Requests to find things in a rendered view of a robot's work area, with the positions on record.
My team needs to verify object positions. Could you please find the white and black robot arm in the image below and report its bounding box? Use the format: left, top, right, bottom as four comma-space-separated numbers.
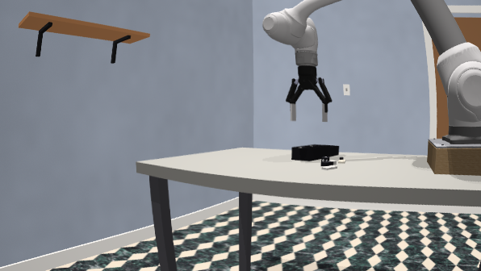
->
262, 0, 481, 144

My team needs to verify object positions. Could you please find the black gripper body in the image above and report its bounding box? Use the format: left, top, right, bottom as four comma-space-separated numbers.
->
298, 65, 317, 90

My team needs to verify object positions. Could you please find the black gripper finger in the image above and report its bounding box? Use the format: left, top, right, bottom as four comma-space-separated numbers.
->
307, 77, 332, 122
286, 78, 305, 121

